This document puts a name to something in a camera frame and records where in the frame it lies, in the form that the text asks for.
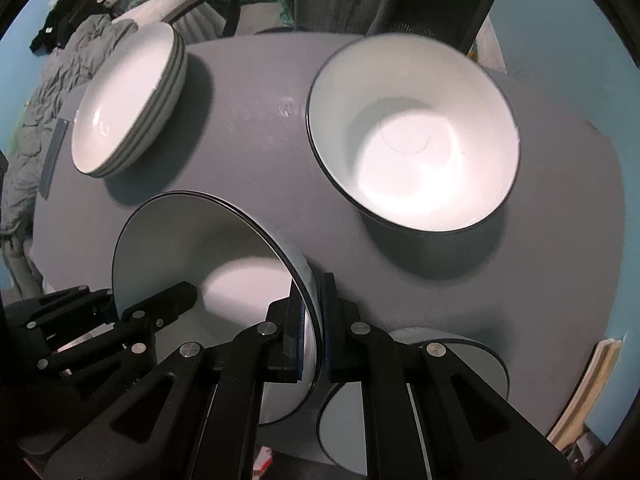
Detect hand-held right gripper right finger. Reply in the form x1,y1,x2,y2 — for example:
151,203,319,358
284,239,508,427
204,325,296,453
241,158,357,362
322,272,571,480

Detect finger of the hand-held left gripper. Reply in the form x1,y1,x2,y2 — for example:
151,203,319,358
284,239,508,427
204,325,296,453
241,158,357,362
20,285,115,321
22,281,197,378

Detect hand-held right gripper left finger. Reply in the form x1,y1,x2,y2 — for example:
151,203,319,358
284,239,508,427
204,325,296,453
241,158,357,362
45,280,321,480

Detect small white bowl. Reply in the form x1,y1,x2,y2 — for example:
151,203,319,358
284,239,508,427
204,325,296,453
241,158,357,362
317,327,511,476
112,191,326,427

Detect large white bowl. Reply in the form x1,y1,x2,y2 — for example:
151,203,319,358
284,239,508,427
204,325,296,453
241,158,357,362
305,34,521,233

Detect red white packet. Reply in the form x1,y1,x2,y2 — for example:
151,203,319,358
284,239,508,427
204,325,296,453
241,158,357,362
250,447,276,480

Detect black smartphone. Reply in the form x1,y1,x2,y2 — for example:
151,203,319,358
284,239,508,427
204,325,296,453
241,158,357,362
42,117,71,201

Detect grey duvet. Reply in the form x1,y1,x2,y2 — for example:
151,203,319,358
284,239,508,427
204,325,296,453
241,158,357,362
0,12,138,301

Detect cardboard sheets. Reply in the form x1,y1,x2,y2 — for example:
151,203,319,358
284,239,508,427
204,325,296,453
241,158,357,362
547,335,628,453

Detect black clothes pile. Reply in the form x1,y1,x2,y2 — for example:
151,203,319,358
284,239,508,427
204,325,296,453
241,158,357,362
29,0,108,53

